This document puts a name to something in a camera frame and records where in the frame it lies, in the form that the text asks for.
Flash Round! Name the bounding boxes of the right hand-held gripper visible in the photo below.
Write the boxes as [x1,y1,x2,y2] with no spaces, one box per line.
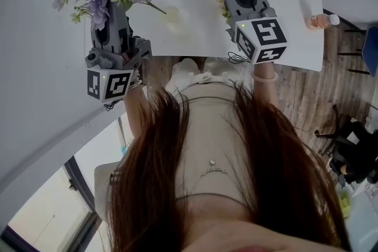
[219,0,289,64]

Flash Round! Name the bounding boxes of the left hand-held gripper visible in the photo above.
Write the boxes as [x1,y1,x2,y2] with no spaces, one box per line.
[84,1,153,104]

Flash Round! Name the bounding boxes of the yellow orange flower bouquet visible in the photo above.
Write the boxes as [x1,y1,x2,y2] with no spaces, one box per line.
[217,0,234,25]

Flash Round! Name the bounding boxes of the white vase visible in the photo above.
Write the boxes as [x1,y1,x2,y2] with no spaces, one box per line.
[159,5,193,42]

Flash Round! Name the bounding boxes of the person's right forearm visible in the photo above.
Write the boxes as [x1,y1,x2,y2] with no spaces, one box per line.
[252,61,281,107]

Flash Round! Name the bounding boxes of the pink drink bottle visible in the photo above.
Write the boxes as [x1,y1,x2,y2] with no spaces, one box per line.
[305,13,341,31]

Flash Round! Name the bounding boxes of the pink bangle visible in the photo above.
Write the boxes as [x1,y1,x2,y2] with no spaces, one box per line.
[251,70,279,84]

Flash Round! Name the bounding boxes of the person's white trousers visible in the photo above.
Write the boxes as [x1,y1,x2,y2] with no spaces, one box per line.
[164,56,255,99]

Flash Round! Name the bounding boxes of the blue chair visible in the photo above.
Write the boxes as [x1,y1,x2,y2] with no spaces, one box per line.
[336,25,378,78]

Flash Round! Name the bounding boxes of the person's beige top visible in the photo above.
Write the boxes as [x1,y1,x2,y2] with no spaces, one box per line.
[94,83,258,216]

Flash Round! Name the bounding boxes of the black office chair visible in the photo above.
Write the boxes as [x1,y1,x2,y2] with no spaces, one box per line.
[314,104,378,187]

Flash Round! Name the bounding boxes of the yellow-green plastic seat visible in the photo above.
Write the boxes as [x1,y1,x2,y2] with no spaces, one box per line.
[336,188,354,220]

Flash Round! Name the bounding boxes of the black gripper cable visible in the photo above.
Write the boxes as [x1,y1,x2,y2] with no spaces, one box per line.
[103,99,123,113]
[227,51,252,64]

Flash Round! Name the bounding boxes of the beaded wrist bracelet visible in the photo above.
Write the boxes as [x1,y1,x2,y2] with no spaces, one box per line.
[127,70,144,91]

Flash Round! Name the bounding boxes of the black window frame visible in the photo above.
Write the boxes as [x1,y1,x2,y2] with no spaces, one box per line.
[63,156,103,222]

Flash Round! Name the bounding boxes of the silver necklace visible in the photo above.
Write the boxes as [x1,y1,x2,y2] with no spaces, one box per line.
[200,158,228,176]

